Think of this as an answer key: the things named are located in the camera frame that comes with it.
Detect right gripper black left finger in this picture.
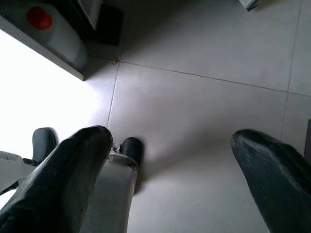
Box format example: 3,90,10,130
0,125,114,233

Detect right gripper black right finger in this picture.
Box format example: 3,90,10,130
230,129,311,233

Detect white plastic jug red cap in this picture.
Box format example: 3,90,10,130
26,6,88,71

